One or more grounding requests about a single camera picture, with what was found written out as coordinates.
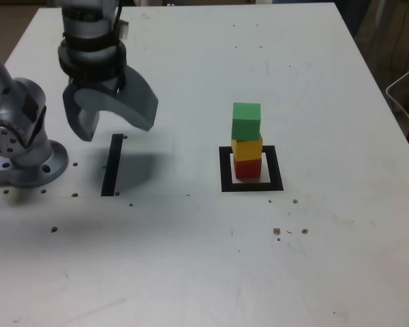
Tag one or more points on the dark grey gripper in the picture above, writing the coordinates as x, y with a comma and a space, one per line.
95, 84

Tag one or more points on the green cube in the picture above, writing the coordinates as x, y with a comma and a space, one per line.
246, 122

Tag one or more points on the yellow cube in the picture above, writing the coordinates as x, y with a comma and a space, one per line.
247, 150

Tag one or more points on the red cube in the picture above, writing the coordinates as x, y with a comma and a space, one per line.
247, 169

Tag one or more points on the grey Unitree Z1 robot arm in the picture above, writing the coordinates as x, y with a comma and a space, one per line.
22, 98

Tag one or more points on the black tape square outline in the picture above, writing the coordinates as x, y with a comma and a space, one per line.
225, 173

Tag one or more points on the black tape strip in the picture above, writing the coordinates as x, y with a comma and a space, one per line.
111, 163

